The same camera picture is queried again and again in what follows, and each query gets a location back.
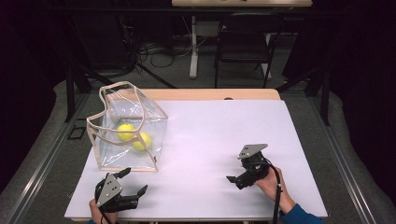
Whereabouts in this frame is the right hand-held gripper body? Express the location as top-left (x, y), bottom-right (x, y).
top-left (236, 143), bottom-right (271, 191)

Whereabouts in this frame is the yellow tennis ball black mark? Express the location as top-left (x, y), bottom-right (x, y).
top-left (116, 122), bottom-right (136, 142)

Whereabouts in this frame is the bundle of floor cables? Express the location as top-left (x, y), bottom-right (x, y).
top-left (136, 34), bottom-right (194, 69)

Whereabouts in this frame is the black folding chair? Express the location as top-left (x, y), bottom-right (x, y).
top-left (214, 12), bottom-right (285, 89)

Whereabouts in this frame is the white table sheet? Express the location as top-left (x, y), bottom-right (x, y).
top-left (64, 99), bottom-right (329, 219)

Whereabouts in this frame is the dark curtain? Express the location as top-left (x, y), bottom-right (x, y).
top-left (0, 0), bottom-right (66, 190)
top-left (311, 0), bottom-right (396, 197)

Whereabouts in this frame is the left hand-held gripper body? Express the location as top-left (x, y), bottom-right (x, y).
top-left (93, 173), bottom-right (139, 214)

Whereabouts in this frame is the black metal stand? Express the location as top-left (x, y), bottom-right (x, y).
top-left (64, 62), bottom-right (94, 123)
top-left (275, 66), bottom-right (331, 127)

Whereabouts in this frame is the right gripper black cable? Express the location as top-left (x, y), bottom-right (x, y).
top-left (258, 159), bottom-right (283, 224)

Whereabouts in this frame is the plain yellow tennis ball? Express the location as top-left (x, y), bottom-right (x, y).
top-left (132, 131), bottom-right (153, 151)

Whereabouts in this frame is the aluminium floor rail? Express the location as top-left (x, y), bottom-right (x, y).
top-left (6, 92), bottom-right (92, 224)
top-left (307, 92), bottom-right (377, 224)

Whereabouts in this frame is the person's left hand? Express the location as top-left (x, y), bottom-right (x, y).
top-left (89, 199), bottom-right (120, 224)

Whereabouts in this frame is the white-legged background desk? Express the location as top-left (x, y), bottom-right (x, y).
top-left (171, 0), bottom-right (314, 79)

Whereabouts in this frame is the person's right hand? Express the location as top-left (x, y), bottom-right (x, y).
top-left (254, 166), bottom-right (290, 203)

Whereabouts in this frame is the clear bag with beige trim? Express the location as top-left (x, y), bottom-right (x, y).
top-left (86, 80), bottom-right (169, 173)

